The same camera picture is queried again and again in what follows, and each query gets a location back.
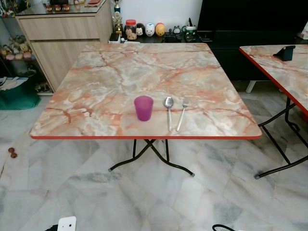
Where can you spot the marble pattern folding table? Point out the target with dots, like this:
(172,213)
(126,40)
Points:
(284,72)
(120,72)

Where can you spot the black phone stand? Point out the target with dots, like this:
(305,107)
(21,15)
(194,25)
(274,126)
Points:
(288,53)

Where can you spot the black television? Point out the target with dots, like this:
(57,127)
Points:
(250,14)

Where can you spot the silver metal fork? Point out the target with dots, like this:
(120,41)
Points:
(182,115)

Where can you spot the silver metal spoon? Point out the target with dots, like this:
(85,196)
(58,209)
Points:
(168,102)

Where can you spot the green black mug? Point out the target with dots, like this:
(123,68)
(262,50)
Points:
(191,33)

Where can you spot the purple plastic cup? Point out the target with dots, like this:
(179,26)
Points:
(143,109)

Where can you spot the yellow round figurine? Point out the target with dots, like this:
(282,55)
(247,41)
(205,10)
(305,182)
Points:
(160,30)

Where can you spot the white round figurine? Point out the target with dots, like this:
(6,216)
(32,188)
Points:
(149,30)

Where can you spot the dark round figurine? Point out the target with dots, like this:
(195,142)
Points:
(140,30)

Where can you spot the red lid glass jar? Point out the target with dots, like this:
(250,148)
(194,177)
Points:
(130,30)

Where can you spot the gold trophy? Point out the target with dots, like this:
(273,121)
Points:
(117,19)

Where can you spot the light wooden cabinet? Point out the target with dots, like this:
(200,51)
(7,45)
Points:
(62,43)

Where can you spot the green bag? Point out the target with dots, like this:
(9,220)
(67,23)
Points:
(19,98)

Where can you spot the small red floor object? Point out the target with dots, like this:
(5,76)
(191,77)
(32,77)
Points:
(12,152)

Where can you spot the glass display shelf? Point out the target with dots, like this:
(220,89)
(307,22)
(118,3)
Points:
(14,48)

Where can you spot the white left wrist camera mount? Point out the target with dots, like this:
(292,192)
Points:
(67,224)

